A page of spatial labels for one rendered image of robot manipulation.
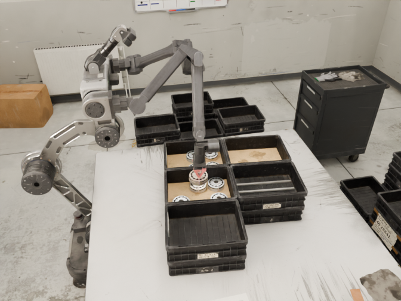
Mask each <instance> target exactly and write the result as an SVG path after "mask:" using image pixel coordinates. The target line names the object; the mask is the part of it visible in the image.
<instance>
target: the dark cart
mask: <svg viewBox="0 0 401 301"><path fill-rule="evenodd" d="M330 71H331V74H332V73H335V75H337V74H339V73H340V72H343V71H349V72H355V73H361V74H363V75H362V76H363V77H364V79H361V80H355V81H354V82H352V81H348V80H344V79H342V80H340V79H336V80H335V81H317V80H316V79H315V78H316V77H320V75H321V74H322V73H326V74H328V73H329V72H330ZM386 85H387V84H386V83H385V82H384V81H382V80H380V79H379V78H377V77H376V76H375V75H373V74H372V73H370V72H369V71H367V70H366V69H364V68H363V67H361V66H360V65H353V66H341V67H329V68H322V69H310V70H303V71H302V75H301V82H300V89H299V93H298V101H297V108H296V112H295V119H294V126H293V129H294V130H295V131H296V132H297V134H298V135H299V136H300V137H301V139H302V140H303V142H304V143H305V144H306V145H307V147H308V148H309V149H310V150H311V152H312V153H313V155H314V156H315V157H316V158H317V160H321V159H329V158H337V157H342V156H349V158H348V160H349V161H351V162H355V161H356V160H357V159H358V157H359V154H363V153H365V150H366V147H367V144H368V141H369V138H370V135H371V131H372V128H373V126H374V122H375V118H376V116H377V113H378V109H379V106H380V103H381V100H382V97H383V94H384V90H385V87H386Z"/></svg>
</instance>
